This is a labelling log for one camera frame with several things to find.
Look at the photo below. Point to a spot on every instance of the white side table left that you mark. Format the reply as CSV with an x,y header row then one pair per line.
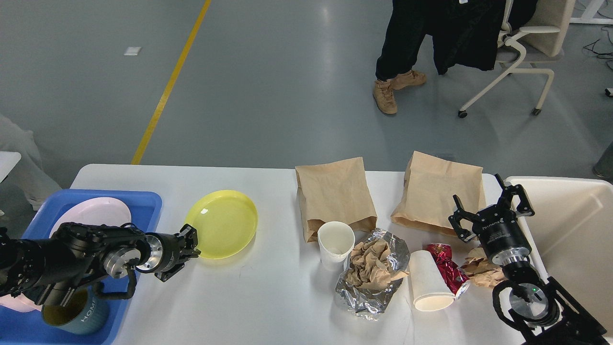
x,y
8,161

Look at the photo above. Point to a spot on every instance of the dark green mug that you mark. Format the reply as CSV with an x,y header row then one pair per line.
x,y
84,314

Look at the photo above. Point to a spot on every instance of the crumpled brown paper in foil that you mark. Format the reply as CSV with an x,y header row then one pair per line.
x,y
370,268

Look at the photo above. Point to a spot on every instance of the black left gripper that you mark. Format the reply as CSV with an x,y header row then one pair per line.
x,y
169,252

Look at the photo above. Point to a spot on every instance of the lying white paper cup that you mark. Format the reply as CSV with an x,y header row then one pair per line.
x,y
429,291

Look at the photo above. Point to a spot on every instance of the small crumpled brown paper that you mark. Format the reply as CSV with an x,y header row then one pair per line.
x,y
480,271

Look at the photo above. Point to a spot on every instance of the yellow plastic plate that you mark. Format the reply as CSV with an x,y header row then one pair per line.
x,y
226,221

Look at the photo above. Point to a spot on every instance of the white plastic bin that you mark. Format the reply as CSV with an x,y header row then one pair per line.
x,y
572,230

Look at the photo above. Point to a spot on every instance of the white desk leg background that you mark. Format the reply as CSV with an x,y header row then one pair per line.
x,y
590,14

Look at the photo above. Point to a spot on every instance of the crumpled aluminium foil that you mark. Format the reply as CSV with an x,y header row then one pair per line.
x,y
369,304

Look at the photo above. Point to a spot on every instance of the pink plate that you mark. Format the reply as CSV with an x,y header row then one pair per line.
x,y
96,211

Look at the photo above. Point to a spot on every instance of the black jacket on chair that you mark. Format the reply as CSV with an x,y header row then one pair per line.
x,y
465,32

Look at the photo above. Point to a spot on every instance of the white office chair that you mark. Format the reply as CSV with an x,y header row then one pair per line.
x,y
540,41

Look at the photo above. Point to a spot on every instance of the pink mug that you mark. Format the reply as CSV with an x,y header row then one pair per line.
x,y
21,303

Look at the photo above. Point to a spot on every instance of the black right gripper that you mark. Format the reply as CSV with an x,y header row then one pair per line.
x,y
503,235

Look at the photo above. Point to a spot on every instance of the brown paper bag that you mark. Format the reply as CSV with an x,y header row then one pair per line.
x,y
429,186
334,192

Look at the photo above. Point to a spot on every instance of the person in white trousers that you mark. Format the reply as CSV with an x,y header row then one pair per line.
x,y
28,173

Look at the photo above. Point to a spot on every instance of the upright white paper cup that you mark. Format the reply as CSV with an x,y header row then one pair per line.
x,y
336,240

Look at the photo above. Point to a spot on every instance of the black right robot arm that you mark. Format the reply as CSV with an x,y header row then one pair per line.
x,y
542,310

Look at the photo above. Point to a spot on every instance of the left brown paper bag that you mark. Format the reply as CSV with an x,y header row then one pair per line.
x,y
334,192

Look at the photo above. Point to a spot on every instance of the right brown paper bag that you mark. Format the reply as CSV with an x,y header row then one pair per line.
x,y
429,186

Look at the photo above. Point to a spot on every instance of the red snack wrapper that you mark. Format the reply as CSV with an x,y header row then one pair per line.
x,y
454,277

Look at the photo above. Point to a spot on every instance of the person in black trousers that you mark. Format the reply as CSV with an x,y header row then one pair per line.
x,y
394,68

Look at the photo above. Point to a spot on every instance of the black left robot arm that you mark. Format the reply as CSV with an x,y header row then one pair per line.
x,y
105,258

